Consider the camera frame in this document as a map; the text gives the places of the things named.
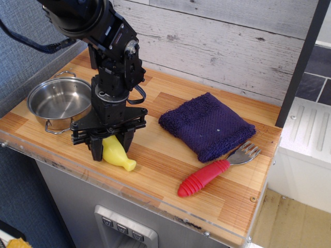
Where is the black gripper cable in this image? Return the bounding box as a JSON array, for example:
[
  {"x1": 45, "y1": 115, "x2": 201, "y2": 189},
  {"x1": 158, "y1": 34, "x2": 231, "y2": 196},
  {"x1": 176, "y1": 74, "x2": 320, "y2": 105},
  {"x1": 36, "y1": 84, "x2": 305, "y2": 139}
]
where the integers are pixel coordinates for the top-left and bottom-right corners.
[{"x1": 126, "y1": 84, "x2": 147, "y2": 105}]

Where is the black post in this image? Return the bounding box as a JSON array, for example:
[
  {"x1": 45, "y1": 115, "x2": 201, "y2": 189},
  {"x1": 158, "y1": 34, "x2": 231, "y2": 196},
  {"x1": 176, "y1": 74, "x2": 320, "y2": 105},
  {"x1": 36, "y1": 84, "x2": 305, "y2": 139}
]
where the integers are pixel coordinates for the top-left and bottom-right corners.
[
  {"x1": 275, "y1": 0, "x2": 330, "y2": 128},
  {"x1": 88, "y1": 44, "x2": 98, "y2": 70}
]

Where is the yellow black object on floor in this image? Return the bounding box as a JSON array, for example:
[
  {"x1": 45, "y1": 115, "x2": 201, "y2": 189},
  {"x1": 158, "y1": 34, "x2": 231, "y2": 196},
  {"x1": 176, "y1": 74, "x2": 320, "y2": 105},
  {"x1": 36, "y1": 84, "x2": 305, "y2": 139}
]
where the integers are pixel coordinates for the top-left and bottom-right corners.
[{"x1": 1, "y1": 223, "x2": 32, "y2": 248}]

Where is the left black post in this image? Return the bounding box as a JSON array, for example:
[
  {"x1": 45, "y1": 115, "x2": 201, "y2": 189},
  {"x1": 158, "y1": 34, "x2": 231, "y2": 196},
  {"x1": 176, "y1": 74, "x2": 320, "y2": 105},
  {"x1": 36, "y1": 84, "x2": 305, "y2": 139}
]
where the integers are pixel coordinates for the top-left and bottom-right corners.
[{"x1": 88, "y1": 44, "x2": 98, "y2": 70}]

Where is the stainless steel pot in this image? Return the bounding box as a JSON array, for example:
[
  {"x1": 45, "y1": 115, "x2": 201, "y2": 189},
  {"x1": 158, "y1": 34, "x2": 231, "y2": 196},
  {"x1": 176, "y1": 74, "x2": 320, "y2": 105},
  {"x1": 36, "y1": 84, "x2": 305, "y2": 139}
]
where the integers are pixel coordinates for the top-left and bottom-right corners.
[{"x1": 27, "y1": 71, "x2": 92, "y2": 134}]

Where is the red handled metal fork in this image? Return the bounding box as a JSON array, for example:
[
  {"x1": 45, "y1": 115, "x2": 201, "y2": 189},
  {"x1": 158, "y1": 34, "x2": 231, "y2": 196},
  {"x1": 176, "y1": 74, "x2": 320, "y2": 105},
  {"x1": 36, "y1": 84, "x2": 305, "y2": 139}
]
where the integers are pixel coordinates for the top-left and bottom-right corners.
[{"x1": 177, "y1": 141, "x2": 261, "y2": 197}]

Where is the yellow toy banana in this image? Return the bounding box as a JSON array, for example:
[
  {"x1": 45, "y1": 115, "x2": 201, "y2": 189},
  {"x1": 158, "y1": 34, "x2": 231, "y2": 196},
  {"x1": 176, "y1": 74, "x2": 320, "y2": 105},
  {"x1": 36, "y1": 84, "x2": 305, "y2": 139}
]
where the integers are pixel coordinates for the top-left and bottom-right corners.
[{"x1": 102, "y1": 135, "x2": 137, "y2": 172}]

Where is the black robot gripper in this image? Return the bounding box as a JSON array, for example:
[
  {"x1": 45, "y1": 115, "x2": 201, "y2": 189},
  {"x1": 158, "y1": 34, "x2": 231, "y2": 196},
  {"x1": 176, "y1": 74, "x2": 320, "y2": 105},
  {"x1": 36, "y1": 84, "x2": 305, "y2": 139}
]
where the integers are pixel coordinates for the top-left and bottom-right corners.
[{"x1": 70, "y1": 90, "x2": 148, "y2": 161}]

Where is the white grooved side unit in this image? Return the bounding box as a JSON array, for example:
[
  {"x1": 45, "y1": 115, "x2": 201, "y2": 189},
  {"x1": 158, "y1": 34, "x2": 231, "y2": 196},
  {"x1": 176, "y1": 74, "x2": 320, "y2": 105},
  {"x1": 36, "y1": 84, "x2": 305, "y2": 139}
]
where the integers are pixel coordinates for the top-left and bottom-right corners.
[{"x1": 268, "y1": 98, "x2": 330, "y2": 212}]

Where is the clear acrylic table edge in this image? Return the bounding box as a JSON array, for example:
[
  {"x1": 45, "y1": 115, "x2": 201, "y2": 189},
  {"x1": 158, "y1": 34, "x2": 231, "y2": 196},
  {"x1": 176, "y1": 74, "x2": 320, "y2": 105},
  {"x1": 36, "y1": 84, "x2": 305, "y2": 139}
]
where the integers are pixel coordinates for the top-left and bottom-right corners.
[{"x1": 1, "y1": 123, "x2": 281, "y2": 247}]

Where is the silver dispenser button panel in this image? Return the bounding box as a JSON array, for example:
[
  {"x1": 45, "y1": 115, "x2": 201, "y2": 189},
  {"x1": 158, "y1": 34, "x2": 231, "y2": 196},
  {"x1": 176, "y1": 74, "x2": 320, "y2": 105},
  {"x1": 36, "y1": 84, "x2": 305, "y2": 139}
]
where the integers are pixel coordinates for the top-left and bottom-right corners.
[{"x1": 94, "y1": 205, "x2": 159, "y2": 247}]

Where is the right black post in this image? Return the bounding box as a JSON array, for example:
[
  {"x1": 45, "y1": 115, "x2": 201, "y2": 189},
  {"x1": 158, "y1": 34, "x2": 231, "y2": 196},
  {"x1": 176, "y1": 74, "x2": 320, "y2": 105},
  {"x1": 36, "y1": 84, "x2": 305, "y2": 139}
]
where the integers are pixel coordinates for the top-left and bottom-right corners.
[{"x1": 275, "y1": 0, "x2": 330, "y2": 128}]

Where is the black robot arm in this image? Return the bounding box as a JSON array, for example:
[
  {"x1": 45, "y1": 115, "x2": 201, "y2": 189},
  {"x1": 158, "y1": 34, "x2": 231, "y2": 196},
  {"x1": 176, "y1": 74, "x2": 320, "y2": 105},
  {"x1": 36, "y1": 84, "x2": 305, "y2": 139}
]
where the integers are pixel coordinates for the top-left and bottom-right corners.
[{"x1": 42, "y1": 1, "x2": 147, "y2": 161}]

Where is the grey toy fridge cabinet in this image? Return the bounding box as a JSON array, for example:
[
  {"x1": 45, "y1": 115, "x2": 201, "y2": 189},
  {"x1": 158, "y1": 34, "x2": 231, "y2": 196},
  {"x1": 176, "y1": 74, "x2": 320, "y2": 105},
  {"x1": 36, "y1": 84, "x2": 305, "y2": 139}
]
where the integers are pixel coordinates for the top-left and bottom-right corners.
[{"x1": 37, "y1": 161, "x2": 251, "y2": 247}]

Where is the purple folded towel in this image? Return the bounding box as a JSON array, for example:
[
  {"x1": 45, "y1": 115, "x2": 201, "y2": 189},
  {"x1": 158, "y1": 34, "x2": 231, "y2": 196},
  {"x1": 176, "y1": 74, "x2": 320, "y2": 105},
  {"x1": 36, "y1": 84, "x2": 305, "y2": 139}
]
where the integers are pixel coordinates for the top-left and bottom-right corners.
[{"x1": 159, "y1": 92, "x2": 256, "y2": 163}]

